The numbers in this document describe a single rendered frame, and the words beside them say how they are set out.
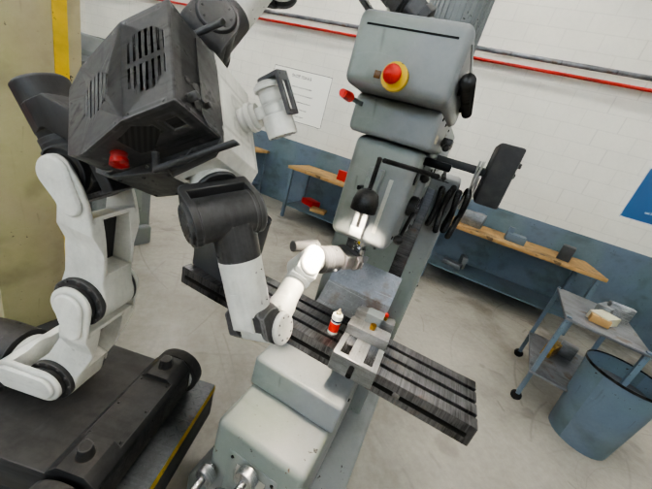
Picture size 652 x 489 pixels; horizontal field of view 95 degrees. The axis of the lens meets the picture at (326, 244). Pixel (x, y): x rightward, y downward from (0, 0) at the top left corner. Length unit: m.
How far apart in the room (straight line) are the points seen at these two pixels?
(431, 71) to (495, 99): 4.49
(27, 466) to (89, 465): 0.17
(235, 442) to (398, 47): 1.17
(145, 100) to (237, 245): 0.28
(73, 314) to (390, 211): 0.90
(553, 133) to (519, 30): 1.42
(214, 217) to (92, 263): 0.47
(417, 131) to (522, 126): 4.42
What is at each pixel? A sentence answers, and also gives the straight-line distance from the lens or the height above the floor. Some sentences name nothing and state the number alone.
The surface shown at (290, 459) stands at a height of 0.71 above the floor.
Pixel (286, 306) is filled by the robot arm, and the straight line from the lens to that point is 0.78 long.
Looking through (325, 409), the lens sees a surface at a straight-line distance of 1.10.
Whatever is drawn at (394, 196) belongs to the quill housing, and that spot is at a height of 1.49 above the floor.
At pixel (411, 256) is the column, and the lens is 1.42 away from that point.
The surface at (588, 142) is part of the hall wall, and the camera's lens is 5.39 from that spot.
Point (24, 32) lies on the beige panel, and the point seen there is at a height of 1.64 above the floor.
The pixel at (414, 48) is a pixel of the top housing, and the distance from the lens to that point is 0.81.
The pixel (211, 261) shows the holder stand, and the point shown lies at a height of 0.98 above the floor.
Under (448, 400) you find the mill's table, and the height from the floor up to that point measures 0.91.
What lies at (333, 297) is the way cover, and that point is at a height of 0.89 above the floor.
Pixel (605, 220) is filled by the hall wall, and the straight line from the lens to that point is 5.53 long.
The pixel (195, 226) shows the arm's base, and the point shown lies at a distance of 0.57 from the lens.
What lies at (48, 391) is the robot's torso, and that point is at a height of 0.69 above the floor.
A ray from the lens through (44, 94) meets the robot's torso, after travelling 0.92.
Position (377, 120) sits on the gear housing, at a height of 1.67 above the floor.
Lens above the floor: 1.62
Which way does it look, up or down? 21 degrees down
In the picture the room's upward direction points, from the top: 16 degrees clockwise
